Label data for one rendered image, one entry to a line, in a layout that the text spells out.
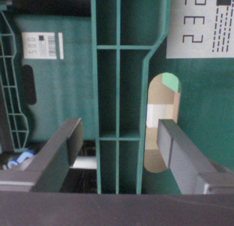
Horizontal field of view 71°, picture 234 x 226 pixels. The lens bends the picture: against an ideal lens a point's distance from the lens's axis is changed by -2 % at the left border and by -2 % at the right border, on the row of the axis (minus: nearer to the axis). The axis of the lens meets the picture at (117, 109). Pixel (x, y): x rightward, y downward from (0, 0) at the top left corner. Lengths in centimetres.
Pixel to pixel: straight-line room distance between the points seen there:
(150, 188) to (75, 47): 36
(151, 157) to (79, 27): 35
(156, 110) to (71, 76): 23
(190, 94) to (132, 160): 9
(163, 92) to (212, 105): 10
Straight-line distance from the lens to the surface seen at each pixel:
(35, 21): 49
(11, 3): 49
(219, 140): 21
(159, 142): 16
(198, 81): 17
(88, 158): 51
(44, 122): 52
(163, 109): 41
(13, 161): 57
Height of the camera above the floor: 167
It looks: 3 degrees up
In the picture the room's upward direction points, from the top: 89 degrees counter-clockwise
